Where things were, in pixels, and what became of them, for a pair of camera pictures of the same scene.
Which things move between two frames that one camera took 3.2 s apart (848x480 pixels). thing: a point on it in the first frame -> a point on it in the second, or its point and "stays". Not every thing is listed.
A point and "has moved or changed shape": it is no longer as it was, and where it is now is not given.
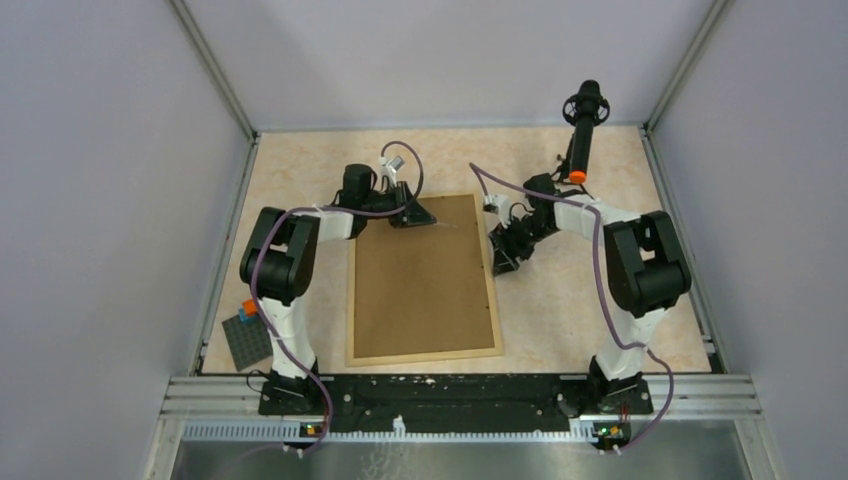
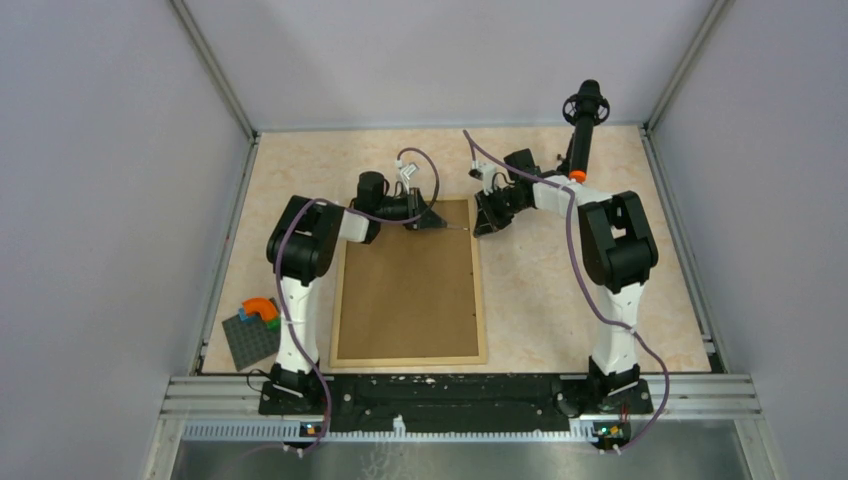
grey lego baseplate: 248,342 stays
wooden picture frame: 425,292 has moved or changed shape
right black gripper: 506,250 -> 486,222
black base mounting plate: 455,402 stays
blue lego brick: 247,318 stays
